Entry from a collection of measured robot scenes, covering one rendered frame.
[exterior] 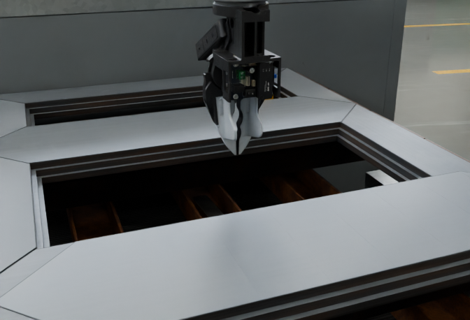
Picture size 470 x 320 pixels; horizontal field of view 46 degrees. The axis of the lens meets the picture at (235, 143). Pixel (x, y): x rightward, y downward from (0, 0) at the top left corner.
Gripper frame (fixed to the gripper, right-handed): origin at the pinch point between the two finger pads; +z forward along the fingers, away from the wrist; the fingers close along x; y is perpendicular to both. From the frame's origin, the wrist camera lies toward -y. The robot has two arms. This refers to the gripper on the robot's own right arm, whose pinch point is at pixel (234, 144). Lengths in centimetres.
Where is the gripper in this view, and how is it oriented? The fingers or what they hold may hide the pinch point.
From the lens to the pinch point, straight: 79.5
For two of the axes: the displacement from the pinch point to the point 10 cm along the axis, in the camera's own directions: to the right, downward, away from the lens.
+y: 3.5, 3.4, -8.7
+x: 9.4, -1.3, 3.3
